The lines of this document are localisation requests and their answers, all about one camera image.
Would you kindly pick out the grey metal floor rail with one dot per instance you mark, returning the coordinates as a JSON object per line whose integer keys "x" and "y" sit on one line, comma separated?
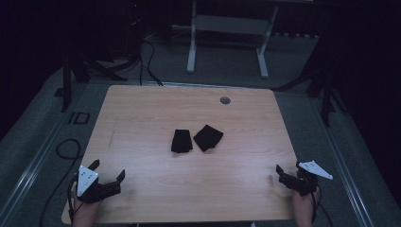
{"x": 30, "y": 170}
{"x": 342, "y": 164}

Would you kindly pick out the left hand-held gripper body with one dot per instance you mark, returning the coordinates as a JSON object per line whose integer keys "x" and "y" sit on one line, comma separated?
{"x": 86, "y": 179}

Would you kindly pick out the person's left hand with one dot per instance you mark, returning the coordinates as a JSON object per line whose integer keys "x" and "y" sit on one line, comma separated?
{"x": 84, "y": 212}

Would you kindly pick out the person's right hand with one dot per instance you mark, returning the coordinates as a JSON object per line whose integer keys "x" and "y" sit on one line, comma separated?
{"x": 302, "y": 208}

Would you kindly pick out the white metal desk frame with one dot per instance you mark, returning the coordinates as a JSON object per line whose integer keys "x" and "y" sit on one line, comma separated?
{"x": 231, "y": 24}

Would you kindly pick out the black metal stand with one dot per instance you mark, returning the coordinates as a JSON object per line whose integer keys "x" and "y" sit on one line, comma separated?
{"x": 326, "y": 91}
{"x": 66, "y": 78}

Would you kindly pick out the black sock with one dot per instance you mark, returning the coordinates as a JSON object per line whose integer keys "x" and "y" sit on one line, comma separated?
{"x": 208, "y": 137}
{"x": 182, "y": 141}

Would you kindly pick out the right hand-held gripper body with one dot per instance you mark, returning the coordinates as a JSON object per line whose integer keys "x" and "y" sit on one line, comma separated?
{"x": 307, "y": 176}

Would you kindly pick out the grey round table grommet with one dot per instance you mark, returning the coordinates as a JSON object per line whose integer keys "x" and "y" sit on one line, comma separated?
{"x": 225, "y": 100}

